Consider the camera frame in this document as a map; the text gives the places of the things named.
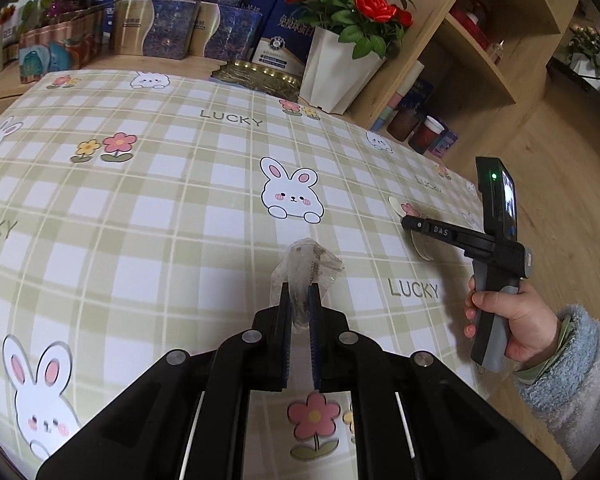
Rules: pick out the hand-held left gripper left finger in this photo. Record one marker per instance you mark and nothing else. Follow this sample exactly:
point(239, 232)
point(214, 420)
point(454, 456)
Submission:
point(284, 340)

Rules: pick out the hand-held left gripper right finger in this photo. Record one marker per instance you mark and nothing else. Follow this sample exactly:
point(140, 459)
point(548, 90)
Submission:
point(316, 340)

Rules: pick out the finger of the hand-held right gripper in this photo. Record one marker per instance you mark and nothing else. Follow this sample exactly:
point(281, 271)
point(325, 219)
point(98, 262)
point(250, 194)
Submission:
point(414, 223)

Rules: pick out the cream plastic lid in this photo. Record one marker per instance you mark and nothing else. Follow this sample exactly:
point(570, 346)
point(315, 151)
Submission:
point(422, 250)

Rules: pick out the clear wrapper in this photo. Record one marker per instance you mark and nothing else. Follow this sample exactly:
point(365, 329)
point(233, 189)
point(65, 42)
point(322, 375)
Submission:
point(305, 265)

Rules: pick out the person's right forearm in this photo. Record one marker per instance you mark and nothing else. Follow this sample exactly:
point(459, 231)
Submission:
point(580, 390)

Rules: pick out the person's right hand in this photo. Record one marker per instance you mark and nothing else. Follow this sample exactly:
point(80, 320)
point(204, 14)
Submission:
point(535, 320)

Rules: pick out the purple box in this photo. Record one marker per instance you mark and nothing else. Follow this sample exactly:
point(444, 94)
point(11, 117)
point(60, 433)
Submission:
point(445, 144)

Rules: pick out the red cup white lid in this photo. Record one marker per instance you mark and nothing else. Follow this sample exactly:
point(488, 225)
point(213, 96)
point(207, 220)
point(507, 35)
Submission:
point(427, 135)

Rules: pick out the brown jar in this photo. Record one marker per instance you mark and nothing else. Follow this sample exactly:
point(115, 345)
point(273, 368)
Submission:
point(404, 122)

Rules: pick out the stack of pastel cups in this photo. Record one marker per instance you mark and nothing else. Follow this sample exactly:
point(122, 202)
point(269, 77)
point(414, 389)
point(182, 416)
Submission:
point(397, 100)

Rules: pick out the dark blue printed box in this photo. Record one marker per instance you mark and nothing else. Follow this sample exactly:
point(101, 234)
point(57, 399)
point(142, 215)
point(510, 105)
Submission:
point(422, 92)

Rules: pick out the checked bunny tablecloth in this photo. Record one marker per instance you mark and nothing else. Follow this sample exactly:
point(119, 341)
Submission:
point(180, 210)

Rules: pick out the red rose plant white pot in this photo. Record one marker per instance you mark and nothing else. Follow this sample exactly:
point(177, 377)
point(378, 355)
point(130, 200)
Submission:
point(340, 50)

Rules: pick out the small perfume bottle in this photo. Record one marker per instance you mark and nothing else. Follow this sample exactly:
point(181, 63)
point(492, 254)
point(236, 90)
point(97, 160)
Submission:
point(496, 52)

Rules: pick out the red basket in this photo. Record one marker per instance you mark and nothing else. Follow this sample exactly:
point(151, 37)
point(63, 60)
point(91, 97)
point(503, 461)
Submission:
point(472, 22)

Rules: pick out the gold tray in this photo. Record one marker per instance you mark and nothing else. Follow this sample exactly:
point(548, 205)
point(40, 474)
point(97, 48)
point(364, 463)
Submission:
point(255, 80)

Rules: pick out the dark blue white-label box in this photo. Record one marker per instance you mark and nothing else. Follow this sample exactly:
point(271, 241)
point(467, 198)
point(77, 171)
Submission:
point(285, 45)

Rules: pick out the pink flower plant white pot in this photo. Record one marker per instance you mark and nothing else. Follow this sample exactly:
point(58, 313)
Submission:
point(592, 52)

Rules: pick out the wooden shelf unit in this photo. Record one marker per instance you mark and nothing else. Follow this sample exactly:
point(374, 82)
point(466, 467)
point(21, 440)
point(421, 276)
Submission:
point(510, 20)

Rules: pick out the black wall rack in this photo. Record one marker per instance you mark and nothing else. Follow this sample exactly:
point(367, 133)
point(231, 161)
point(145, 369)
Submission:
point(570, 72)

